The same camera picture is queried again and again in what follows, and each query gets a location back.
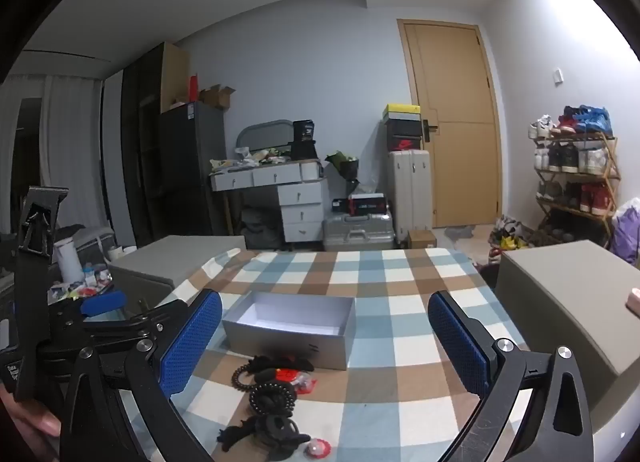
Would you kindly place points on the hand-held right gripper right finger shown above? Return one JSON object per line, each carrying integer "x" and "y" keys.
{"x": 457, "y": 344}

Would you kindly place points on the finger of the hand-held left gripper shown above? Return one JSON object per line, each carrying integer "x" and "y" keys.
{"x": 104, "y": 303}
{"x": 37, "y": 247}

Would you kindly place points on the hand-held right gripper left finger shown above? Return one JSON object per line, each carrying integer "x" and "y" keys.
{"x": 192, "y": 344}

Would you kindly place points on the silver box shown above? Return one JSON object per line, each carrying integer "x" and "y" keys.
{"x": 290, "y": 342}

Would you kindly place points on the red round badge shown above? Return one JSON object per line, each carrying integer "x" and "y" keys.
{"x": 286, "y": 375}

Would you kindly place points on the black scrunchie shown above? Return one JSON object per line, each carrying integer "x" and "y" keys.
{"x": 265, "y": 434}

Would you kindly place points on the person's left hand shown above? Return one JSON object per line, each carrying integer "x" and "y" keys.
{"x": 30, "y": 419}

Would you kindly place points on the colourful clutter pile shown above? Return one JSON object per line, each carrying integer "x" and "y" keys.
{"x": 75, "y": 289}

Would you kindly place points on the plaid tablecloth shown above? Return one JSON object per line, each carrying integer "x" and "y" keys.
{"x": 400, "y": 282}

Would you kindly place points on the white curtain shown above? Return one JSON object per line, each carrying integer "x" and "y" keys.
{"x": 70, "y": 157}

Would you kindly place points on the small cardboard box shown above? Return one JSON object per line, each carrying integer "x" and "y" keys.
{"x": 422, "y": 239}

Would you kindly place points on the grey bag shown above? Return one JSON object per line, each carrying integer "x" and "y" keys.
{"x": 260, "y": 229}

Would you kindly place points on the dark wardrobe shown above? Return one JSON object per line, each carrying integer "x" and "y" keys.
{"x": 140, "y": 142}

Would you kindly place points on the silver suitcase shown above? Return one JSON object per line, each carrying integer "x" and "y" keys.
{"x": 357, "y": 233}

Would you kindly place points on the white upright suitcase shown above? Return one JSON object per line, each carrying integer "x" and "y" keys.
{"x": 411, "y": 197}

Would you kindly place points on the dark fridge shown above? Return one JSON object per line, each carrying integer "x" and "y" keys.
{"x": 190, "y": 167}

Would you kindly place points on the flat black shoe box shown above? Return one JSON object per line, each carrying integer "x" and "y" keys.
{"x": 362, "y": 204}

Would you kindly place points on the small pink item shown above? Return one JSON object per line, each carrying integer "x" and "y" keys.
{"x": 635, "y": 301}

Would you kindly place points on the white desk with drawers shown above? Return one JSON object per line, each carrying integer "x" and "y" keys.
{"x": 295, "y": 192}

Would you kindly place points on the wooden shoe rack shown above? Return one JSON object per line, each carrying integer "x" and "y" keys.
{"x": 575, "y": 182}

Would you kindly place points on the purple bag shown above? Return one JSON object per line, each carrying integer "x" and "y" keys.
{"x": 627, "y": 234}

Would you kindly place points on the wooden door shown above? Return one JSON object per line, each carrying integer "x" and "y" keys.
{"x": 460, "y": 142}

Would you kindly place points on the black wrapped flower bouquet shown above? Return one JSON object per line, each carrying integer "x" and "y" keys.
{"x": 345, "y": 167}

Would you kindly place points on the black and red shoe box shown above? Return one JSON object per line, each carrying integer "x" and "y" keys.
{"x": 403, "y": 136}

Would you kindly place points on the grey arched mirror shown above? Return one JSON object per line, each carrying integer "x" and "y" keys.
{"x": 262, "y": 134}

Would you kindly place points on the red bag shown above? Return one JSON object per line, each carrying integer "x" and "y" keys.
{"x": 193, "y": 88}

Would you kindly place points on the white shoes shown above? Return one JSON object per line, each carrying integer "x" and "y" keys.
{"x": 541, "y": 127}

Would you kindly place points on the open cardboard box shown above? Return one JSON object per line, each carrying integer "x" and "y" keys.
{"x": 217, "y": 97}

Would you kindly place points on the tall black box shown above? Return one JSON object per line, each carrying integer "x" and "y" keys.
{"x": 303, "y": 137}

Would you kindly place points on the yellow lid shoe box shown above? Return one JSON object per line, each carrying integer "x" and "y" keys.
{"x": 401, "y": 112}

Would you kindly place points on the blue shoes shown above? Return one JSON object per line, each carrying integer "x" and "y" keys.
{"x": 592, "y": 119}

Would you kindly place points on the white light switch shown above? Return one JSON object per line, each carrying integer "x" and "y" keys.
{"x": 558, "y": 76}

